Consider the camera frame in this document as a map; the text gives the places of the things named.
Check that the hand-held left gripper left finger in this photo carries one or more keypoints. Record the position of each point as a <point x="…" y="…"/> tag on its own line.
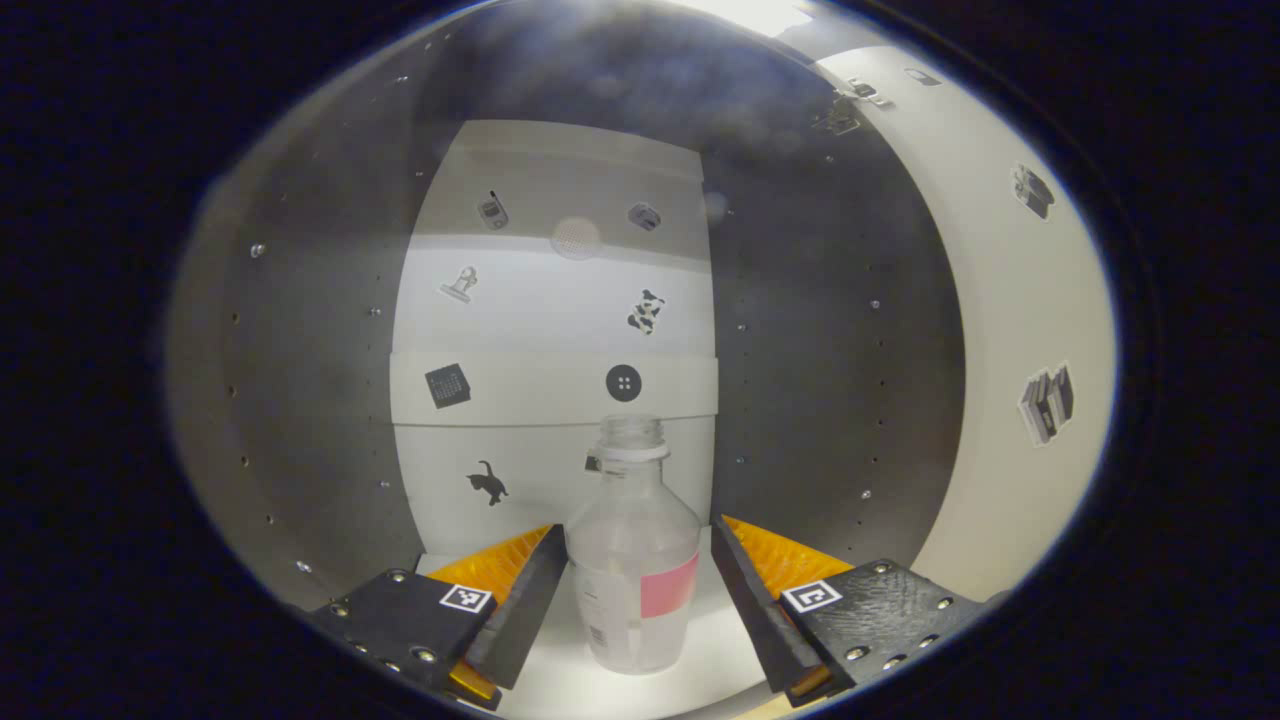
<point x="525" y="610"/>

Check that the grey cabinet door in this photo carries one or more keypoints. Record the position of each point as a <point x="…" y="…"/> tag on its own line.
<point x="1000" y="300"/>

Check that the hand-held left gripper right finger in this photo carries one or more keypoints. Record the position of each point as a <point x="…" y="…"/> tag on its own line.
<point x="760" y="620"/>

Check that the dark grey cabinet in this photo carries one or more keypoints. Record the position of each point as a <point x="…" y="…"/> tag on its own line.
<point x="300" y="350"/>

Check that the metal cabinet hinge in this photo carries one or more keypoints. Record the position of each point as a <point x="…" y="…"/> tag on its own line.
<point x="840" y="120"/>

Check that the clear plastic bottle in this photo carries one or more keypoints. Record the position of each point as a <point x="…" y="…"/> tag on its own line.
<point x="625" y="560"/>

